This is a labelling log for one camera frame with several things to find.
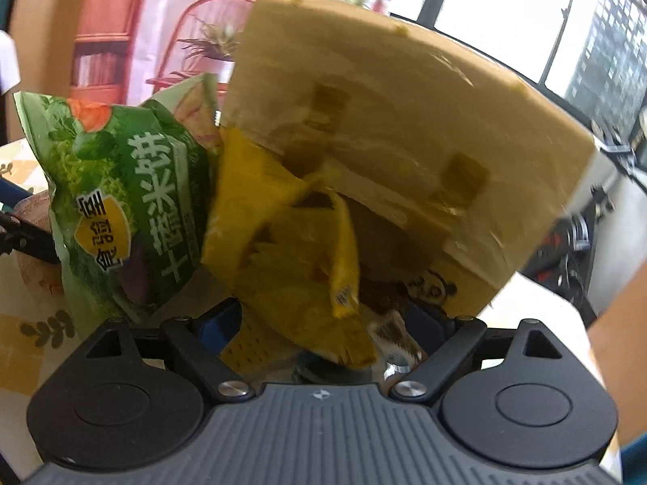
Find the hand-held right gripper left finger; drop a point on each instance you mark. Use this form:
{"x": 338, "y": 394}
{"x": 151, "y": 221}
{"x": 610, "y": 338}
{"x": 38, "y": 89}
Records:
{"x": 217, "y": 326}

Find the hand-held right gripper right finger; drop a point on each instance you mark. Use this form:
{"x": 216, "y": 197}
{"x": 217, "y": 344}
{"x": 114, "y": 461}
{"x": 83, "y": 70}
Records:
{"x": 427, "y": 326}

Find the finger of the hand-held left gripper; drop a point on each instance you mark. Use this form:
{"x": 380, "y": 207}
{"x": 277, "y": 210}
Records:
{"x": 30, "y": 242}

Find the yellow snack bag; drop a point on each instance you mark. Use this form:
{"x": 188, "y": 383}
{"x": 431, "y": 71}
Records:
{"x": 283, "y": 262}

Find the green snack bag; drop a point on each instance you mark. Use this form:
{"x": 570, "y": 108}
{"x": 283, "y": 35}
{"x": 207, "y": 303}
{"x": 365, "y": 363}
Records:
{"x": 126, "y": 187}

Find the taped cardboard box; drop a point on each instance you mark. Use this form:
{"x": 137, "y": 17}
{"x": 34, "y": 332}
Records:
{"x": 404, "y": 111}

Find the pink snack packet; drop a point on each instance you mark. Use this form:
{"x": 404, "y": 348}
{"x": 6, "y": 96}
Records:
{"x": 35, "y": 273}

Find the floral checkered tablecloth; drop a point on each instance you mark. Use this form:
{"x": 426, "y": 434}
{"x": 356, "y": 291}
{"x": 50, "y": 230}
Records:
{"x": 20, "y": 343}

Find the black exercise bike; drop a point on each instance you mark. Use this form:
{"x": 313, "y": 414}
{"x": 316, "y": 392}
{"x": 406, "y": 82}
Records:
{"x": 581, "y": 242}

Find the wooden board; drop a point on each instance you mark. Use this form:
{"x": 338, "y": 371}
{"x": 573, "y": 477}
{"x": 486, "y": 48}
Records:
{"x": 621, "y": 363}
{"x": 55, "y": 5}

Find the pink wall poster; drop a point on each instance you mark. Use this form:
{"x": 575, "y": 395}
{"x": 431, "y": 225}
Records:
{"x": 151, "y": 20}

